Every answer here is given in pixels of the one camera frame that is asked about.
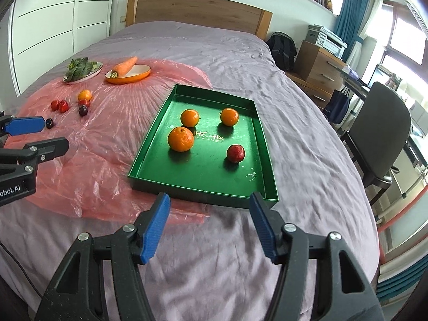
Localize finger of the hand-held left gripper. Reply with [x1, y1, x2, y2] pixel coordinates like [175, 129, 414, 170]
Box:
[0, 115, 46, 137]
[0, 137, 70, 174]

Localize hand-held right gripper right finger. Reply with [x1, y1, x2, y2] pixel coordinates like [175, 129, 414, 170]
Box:
[248, 192, 387, 321]

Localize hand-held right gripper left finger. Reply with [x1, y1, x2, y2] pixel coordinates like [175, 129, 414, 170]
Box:
[35, 192, 171, 321]

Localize green rectangular tray box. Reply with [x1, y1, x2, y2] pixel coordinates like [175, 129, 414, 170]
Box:
[127, 84, 279, 209]

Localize pink plastic sheet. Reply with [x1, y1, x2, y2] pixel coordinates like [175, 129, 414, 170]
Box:
[5, 58, 215, 224]

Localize green bok choy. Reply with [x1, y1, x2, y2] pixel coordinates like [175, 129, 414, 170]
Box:
[67, 57, 101, 81]

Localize white oval plate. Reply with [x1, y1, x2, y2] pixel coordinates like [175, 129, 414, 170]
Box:
[63, 61, 104, 84]

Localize white wardrobe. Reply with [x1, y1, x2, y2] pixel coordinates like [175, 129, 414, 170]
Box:
[8, 0, 114, 94]

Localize orange carrot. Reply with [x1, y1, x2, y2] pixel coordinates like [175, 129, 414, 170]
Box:
[111, 56, 138, 78]

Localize orange oval plate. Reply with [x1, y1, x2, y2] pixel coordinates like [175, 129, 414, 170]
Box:
[105, 64, 152, 85]

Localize dark blue bag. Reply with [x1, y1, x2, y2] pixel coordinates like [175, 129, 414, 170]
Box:
[323, 87, 351, 124]

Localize dark grey chair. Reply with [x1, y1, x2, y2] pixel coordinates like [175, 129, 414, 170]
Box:
[339, 81, 412, 208]

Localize wooden drawer cabinet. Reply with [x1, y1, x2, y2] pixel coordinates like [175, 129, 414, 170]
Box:
[294, 40, 348, 109]

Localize glass desk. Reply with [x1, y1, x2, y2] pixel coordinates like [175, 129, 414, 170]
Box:
[338, 65, 373, 96]

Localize black backpack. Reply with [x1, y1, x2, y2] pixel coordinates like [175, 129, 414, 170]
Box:
[266, 32, 297, 71]

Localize laptop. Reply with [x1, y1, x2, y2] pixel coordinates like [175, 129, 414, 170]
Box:
[369, 63, 388, 87]

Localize white printer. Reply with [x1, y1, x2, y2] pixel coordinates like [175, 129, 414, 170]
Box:
[316, 29, 348, 58]

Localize wooden headboard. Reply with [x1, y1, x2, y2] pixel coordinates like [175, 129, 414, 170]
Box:
[126, 0, 273, 41]

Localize long teal curtain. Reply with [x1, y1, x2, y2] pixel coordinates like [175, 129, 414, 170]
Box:
[334, 0, 372, 64]

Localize window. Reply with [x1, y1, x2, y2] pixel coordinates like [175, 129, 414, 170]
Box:
[361, 0, 428, 91]

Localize black cable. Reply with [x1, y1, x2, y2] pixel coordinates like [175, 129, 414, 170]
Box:
[0, 241, 44, 298]

